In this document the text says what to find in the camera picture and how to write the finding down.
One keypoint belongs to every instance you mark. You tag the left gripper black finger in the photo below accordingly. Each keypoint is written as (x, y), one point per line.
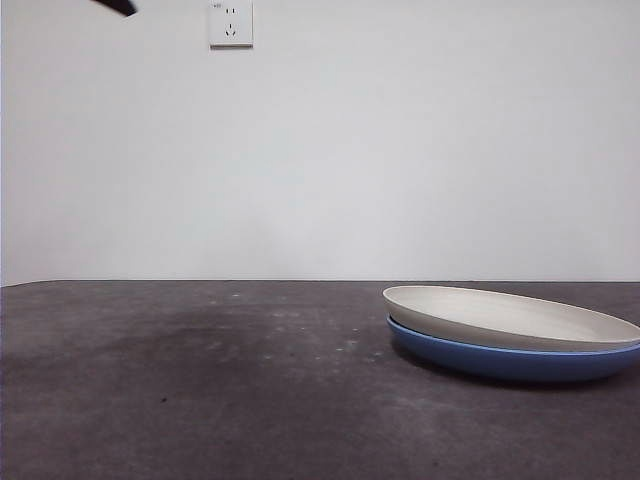
(117, 5)

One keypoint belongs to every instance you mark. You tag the white round plate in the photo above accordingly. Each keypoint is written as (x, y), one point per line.
(500, 320)

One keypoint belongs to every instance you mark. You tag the blue round plate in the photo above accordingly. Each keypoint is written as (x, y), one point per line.
(500, 365)

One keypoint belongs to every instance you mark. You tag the white wall power socket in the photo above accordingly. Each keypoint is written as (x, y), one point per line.
(231, 25)

